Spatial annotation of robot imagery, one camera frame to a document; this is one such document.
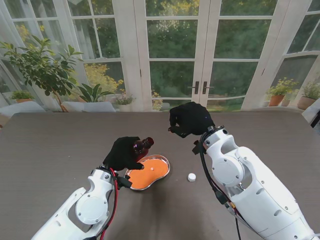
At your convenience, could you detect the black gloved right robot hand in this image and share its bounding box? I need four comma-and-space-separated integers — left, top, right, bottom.
168, 101, 216, 139

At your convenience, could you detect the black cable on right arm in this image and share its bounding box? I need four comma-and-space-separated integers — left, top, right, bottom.
198, 131, 242, 240

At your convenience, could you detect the kidney steel tray orange liner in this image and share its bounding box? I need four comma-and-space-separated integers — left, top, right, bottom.
124, 154, 171, 192

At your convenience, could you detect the white panel with black frame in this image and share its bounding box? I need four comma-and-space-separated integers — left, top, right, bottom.
301, 98, 320, 129

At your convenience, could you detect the red cable on left arm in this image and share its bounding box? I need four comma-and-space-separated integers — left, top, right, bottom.
96, 167, 119, 240

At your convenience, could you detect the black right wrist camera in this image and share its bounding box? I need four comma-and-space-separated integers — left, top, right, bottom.
191, 139, 202, 155

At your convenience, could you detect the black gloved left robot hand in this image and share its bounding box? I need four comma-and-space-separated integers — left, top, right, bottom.
102, 136, 145, 173

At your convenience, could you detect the printed garden window backdrop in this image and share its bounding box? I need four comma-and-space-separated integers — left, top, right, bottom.
0, 0, 320, 113

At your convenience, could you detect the red transparent sample bottle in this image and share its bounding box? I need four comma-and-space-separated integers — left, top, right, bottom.
133, 136, 155, 163

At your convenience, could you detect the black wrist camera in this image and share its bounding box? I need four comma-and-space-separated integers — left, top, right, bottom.
117, 174, 133, 190
191, 139, 202, 155

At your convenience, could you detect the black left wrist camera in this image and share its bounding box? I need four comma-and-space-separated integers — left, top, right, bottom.
117, 174, 133, 190

